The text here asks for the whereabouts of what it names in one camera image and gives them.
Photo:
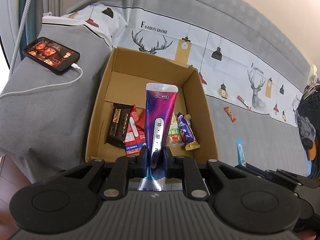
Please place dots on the clear rice cracker packet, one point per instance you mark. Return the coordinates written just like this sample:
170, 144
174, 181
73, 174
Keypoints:
174, 138

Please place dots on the black chocolate bar wrapper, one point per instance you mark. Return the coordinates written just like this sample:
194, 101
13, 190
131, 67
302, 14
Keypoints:
118, 125

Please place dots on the purple chocolate wrapper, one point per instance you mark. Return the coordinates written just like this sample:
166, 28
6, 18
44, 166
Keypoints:
182, 127

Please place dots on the brown cardboard box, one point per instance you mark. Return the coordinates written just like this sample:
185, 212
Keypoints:
124, 81

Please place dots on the grey patterned sofa cover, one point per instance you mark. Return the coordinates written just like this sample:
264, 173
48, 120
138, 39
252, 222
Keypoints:
238, 76

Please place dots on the small red orange candy bar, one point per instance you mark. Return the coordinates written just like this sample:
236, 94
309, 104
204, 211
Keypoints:
230, 114

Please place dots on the yellow snack bar wrapper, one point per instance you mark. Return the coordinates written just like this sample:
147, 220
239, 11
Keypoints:
192, 143

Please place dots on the black smartphone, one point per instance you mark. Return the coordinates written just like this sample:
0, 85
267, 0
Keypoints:
51, 55

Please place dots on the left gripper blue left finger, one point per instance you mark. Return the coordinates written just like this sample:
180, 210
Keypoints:
143, 160

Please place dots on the large red spicy snack packet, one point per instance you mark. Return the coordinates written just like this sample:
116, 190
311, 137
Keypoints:
135, 138

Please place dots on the purple pink snack packet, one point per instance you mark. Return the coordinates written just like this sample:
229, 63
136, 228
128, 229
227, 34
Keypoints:
160, 103

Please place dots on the thin red stick packet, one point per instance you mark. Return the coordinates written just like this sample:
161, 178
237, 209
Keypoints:
244, 103

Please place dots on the light blue candy bar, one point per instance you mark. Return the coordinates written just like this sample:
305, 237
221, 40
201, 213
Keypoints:
240, 151

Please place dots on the small red square packet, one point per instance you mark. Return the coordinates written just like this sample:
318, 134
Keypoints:
141, 121

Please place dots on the grey curtain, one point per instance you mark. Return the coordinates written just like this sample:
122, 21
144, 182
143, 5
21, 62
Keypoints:
37, 9

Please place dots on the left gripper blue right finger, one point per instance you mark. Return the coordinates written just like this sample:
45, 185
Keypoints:
167, 161

